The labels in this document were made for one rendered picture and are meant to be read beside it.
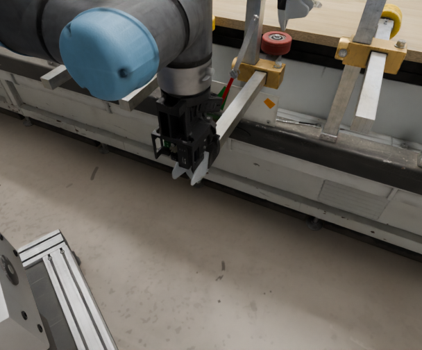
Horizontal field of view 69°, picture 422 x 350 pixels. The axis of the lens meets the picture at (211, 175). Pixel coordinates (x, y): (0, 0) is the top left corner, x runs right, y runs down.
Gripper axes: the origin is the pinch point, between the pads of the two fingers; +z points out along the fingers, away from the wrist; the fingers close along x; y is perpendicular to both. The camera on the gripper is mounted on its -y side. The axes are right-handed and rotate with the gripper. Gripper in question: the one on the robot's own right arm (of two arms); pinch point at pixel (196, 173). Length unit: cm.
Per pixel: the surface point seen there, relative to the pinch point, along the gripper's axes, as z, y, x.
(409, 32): -8, -69, 32
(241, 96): -3.4, -24.1, -0.5
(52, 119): 67, -59, -129
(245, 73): -1.8, -37.0, -4.5
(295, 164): 27, -41, 14
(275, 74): -3.5, -37.0, 3.5
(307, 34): -7, -57, 6
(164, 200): 83, -45, -45
